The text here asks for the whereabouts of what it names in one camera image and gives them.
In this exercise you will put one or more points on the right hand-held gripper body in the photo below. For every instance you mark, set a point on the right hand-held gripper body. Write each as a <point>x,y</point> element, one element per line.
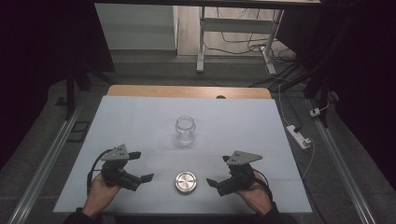
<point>236,183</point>

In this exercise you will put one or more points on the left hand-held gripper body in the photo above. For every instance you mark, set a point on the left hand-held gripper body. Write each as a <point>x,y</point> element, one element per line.
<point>120,177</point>

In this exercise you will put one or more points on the round metal jar lid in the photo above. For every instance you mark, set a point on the round metal jar lid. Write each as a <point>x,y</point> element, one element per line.
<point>186,182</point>

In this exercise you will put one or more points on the clear glass jar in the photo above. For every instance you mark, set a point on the clear glass jar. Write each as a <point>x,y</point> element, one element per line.
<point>185,130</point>

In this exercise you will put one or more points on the person's right hand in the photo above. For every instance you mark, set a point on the person's right hand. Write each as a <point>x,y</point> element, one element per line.
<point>257,196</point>

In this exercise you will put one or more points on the person's left hand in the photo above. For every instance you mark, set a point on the person's left hand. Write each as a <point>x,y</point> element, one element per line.
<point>101,196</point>

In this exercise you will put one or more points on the pale blue table mat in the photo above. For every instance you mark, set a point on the pale blue table mat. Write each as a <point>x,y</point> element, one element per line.
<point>199,124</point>

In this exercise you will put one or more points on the wooden table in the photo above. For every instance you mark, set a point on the wooden table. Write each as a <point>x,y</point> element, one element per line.
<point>174,91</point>

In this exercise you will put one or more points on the white power strip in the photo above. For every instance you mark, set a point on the white power strip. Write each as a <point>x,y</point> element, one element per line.
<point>298,136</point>

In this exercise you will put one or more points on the black metal stand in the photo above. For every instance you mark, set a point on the black metal stand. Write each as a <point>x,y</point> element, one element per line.
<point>323,93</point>
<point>71,93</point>

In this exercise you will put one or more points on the small white adapter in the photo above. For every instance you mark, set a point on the small white adapter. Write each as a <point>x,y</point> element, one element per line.
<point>315,112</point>

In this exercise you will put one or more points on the black curtain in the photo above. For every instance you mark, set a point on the black curtain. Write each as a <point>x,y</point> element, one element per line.
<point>364,62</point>
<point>37,56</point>

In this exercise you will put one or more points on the black rectangular floor frame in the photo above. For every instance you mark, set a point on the black rectangular floor frame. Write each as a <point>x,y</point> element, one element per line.
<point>78,131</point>

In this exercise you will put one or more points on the aluminium floor rail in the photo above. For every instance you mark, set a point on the aluminium floor rail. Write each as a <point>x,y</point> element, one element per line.
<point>342,168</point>
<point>43,168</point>

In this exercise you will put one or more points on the white desk frame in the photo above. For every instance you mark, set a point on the white desk frame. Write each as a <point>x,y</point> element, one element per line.
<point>236,25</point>

